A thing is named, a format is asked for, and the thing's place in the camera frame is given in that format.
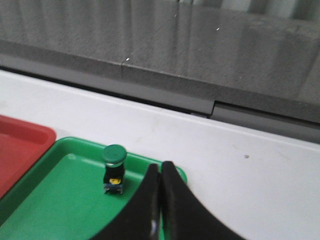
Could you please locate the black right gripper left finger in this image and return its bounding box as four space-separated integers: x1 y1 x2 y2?
92 164 161 240

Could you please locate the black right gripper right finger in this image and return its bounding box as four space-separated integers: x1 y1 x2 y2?
161 161 243 240

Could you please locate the green mushroom push button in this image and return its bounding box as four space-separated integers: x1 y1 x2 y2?
102 144 128 194

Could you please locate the green plastic tray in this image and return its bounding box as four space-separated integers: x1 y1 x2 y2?
0 136 188 240

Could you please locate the red plastic tray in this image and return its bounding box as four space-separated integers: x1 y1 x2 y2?
0 115 57 197

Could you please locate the grey granite counter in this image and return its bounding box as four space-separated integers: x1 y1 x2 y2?
0 0 320 143

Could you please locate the white pleated curtain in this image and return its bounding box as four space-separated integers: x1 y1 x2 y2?
180 0 320 22

